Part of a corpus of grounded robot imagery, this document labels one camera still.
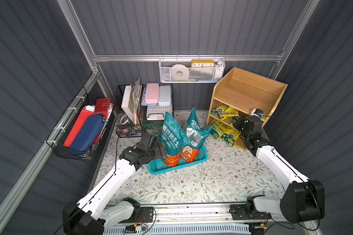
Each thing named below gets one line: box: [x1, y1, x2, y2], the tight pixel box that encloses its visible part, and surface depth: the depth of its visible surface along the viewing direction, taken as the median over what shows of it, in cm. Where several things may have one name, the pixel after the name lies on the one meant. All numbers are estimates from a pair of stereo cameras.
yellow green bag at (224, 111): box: [210, 104, 240, 121], surface depth 93 cm
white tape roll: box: [170, 64, 190, 80], surface depth 86 cm
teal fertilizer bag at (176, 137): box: [159, 111, 191, 167], surface depth 81 cm
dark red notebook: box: [94, 97, 111, 115], surface depth 80 cm
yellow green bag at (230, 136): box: [220, 128, 241, 148], surface depth 101 cm
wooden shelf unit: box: [206, 66, 288, 152], surface depth 88 cm
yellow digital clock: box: [190, 59, 216, 68], surface depth 90 cm
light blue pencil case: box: [158, 85, 172, 107], surface depth 99 cm
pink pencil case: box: [144, 82, 160, 104], surface depth 98 cm
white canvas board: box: [121, 85, 135, 125], surface depth 93 cm
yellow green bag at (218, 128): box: [210, 120, 231, 140], surface depth 106 cm
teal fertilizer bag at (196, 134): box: [179, 107, 214, 165], surface depth 85 cm
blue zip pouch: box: [70, 114, 105, 156], surface depth 70 cm
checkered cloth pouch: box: [146, 105, 174, 121], surface depth 96 cm
